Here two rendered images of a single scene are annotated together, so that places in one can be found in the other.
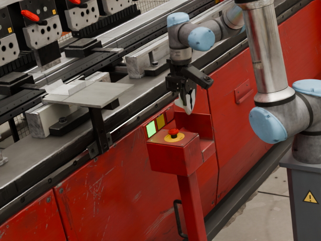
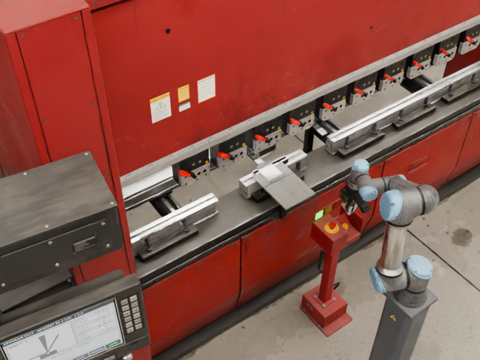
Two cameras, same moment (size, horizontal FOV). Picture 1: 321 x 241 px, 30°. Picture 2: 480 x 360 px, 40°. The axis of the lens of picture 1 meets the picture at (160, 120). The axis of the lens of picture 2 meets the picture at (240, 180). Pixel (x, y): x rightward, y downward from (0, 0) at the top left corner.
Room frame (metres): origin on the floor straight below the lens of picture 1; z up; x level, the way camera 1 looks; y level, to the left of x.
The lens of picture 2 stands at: (-0.26, -0.18, 3.26)
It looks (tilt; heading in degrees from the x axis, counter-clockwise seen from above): 45 degrees down; 16
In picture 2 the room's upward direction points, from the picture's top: straight up
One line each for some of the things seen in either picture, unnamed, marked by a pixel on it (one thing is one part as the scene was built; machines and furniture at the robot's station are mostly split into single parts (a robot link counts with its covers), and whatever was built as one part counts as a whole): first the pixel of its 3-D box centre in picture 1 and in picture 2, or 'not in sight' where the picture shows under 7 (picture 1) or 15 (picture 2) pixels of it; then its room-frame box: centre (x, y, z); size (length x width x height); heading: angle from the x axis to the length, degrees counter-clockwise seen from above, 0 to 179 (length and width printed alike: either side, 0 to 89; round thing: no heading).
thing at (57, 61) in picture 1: (48, 54); (266, 148); (2.01, 0.34, 1.13); 0.10 x 0.02 x 0.10; 141
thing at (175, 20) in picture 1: (179, 30); (359, 171); (1.97, -0.12, 1.14); 0.09 x 0.08 x 0.11; 28
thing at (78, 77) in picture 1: (63, 89); (270, 166); (2.03, 0.32, 0.98); 0.20 x 0.03 x 0.03; 141
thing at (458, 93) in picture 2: not in sight; (461, 91); (3.07, -0.58, 0.89); 0.30 x 0.05 x 0.03; 141
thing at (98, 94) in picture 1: (88, 93); (283, 185); (1.92, 0.22, 1.00); 0.26 x 0.18 x 0.01; 51
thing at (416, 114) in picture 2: not in sight; (413, 116); (2.76, -0.33, 0.89); 0.30 x 0.05 x 0.03; 141
